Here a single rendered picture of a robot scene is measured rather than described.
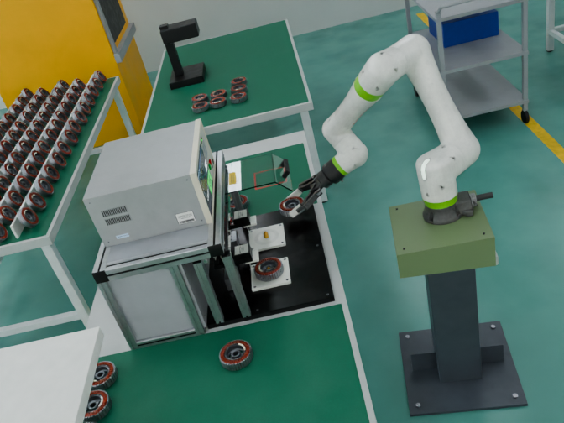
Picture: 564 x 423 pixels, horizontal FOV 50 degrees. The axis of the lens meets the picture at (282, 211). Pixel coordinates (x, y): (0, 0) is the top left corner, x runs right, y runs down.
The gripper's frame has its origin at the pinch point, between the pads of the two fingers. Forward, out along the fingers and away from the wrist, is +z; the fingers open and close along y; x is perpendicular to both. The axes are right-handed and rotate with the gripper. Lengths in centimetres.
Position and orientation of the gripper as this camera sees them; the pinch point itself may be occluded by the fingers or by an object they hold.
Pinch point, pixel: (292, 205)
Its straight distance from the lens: 258.4
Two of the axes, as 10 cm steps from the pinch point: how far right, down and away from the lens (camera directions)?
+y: -0.7, -5.5, 8.3
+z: -7.3, 6.0, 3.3
